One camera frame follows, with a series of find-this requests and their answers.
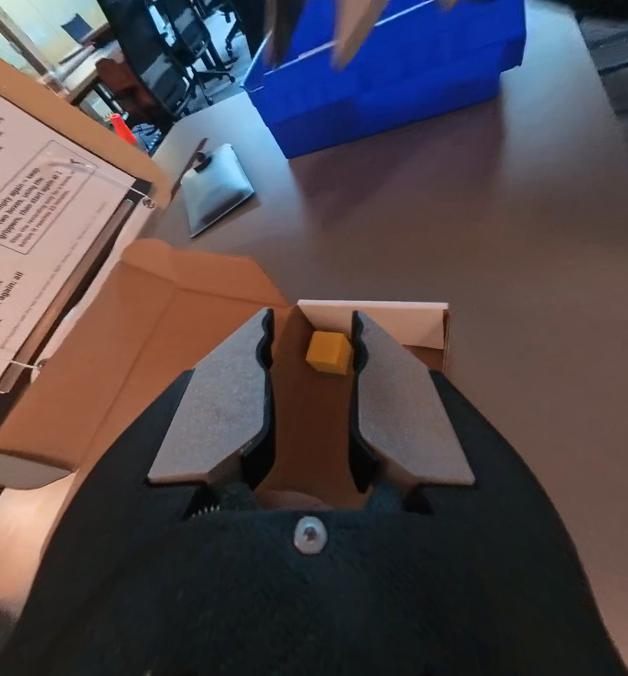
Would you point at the printed instruction sheet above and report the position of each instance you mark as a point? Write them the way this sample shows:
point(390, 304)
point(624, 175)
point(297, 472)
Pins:
point(29, 211)

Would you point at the yellow wooden cube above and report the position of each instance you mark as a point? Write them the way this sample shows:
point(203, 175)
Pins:
point(327, 354)

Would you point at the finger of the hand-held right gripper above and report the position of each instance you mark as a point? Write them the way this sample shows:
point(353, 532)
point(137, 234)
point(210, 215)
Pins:
point(359, 26)
point(278, 26)

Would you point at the silver metal tray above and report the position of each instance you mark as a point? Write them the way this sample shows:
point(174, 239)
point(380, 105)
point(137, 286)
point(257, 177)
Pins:
point(219, 190)

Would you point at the small black knob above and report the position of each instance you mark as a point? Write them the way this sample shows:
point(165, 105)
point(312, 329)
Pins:
point(202, 161)

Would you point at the orange traffic cone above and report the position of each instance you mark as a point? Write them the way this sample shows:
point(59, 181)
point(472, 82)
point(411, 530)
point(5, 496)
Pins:
point(123, 128)

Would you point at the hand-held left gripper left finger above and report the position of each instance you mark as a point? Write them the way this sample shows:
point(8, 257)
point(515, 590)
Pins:
point(213, 417)

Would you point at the white cardboard mailer box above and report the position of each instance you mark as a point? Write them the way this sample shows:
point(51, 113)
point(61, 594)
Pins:
point(134, 343)

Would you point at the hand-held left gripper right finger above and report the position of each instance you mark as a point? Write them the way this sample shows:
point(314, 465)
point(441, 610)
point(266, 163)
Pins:
point(409, 422)

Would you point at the instruction sheet on wooden stand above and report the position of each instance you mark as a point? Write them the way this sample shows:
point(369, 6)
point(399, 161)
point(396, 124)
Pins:
point(81, 126)

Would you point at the blue plastic bin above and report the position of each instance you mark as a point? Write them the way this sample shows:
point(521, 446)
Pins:
point(398, 95)

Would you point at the black office chair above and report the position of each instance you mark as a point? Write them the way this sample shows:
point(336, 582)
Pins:
point(139, 53)
point(198, 37)

